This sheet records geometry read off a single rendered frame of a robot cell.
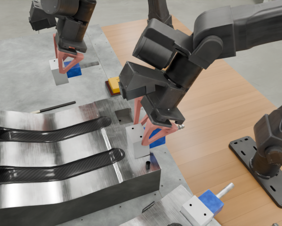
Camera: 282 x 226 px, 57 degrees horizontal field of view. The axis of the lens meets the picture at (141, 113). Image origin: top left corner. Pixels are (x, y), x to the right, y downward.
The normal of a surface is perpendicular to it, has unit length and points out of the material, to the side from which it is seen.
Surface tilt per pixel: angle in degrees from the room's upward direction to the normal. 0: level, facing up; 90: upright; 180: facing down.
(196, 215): 0
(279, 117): 73
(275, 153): 90
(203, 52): 90
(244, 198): 0
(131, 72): 59
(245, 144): 0
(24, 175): 28
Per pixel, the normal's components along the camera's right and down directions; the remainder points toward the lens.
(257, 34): 0.04, 0.70
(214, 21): -0.30, -0.71
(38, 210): 0.35, 0.66
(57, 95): 0.00, -0.71
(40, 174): 0.44, -0.70
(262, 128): -0.94, -0.32
